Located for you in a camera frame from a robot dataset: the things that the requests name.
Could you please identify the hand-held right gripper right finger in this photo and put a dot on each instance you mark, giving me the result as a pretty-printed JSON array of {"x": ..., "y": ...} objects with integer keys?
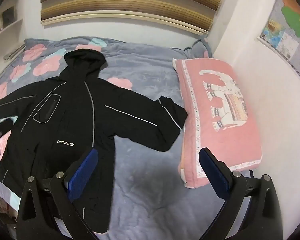
[{"x": 215, "y": 175}]

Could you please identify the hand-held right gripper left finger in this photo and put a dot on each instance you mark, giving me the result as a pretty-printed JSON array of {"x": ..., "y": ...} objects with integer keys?
[{"x": 83, "y": 173}]

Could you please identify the black hooded jacket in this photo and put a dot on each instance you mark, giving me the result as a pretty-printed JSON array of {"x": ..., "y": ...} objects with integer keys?
[{"x": 65, "y": 120}]

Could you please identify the pink elephant print pillow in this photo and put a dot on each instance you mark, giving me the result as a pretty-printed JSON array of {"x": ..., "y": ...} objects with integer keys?
[{"x": 215, "y": 130}]

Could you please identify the grey floral blanket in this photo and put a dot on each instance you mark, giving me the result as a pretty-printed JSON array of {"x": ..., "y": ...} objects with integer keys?
[{"x": 145, "y": 80}]

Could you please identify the grey pillow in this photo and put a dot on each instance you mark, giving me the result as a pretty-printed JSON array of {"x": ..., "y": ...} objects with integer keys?
[{"x": 201, "y": 46}]

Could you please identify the white wall shelf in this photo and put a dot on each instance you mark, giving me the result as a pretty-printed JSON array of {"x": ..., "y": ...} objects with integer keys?
[{"x": 10, "y": 35}]

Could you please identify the dark picture frame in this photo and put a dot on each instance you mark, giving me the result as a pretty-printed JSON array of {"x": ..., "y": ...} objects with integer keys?
[{"x": 8, "y": 16}]

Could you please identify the world map wall poster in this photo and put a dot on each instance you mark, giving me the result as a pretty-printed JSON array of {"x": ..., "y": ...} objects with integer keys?
[{"x": 290, "y": 30}]

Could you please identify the wooden door frame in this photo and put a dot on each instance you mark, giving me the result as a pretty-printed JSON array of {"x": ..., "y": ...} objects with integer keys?
[{"x": 130, "y": 2}]

